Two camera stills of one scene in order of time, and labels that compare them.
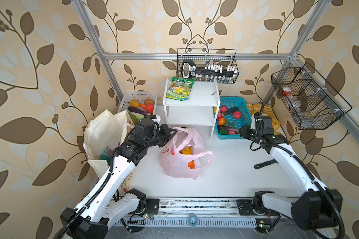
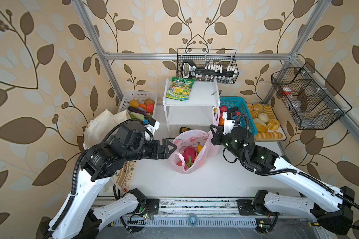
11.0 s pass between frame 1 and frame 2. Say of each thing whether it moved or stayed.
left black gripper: moved
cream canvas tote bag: stayed
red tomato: stayed
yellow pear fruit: moved
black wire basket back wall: stayed
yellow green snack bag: stayed
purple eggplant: stayed
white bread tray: stayed
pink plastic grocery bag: moved
